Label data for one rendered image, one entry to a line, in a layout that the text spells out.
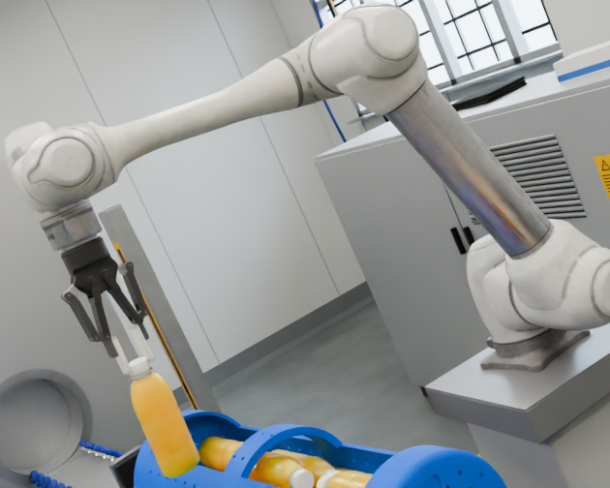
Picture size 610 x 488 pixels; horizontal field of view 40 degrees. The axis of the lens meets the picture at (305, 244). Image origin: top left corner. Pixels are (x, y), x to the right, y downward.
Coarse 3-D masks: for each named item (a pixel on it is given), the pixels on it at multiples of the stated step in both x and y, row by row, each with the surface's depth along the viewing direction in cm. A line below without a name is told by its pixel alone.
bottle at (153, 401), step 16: (144, 384) 145; (160, 384) 146; (144, 400) 145; (160, 400) 145; (144, 416) 145; (160, 416) 145; (176, 416) 147; (144, 432) 147; (160, 432) 146; (176, 432) 147; (160, 448) 147; (176, 448) 147; (192, 448) 149; (160, 464) 148; (176, 464) 147; (192, 464) 148
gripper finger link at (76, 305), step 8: (64, 296) 140; (72, 296) 141; (72, 304) 141; (80, 304) 141; (80, 312) 141; (80, 320) 142; (88, 320) 142; (88, 328) 142; (88, 336) 143; (96, 336) 142
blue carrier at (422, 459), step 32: (192, 416) 190; (224, 416) 194; (256, 448) 153; (288, 448) 182; (320, 448) 170; (352, 448) 159; (416, 448) 127; (448, 448) 125; (160, 480) 175; (192, 480) 164; (224, 480) 154; (384, 480) 121; (416, 480) 120; (448, 480) 123; (480, 480) 127
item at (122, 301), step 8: (104, 272) 143; (112, 280) 144; (112, 288) 144; (120, 288) 145; (112, 296) 147; (120, 296) 145; (120, 304) 146; (128, 304) 146; (128, 312) 146; (136, 312) 146; (136, 320) 146
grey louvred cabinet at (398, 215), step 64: (384, 128) 429; (512, 128) 296; (576, 128) 270; (384, 192) 394; (448, 192) 349; (576, 192) 283; (384, 256) 423; (448, 256) 371; (384, 320) 457; (448, 320) 397
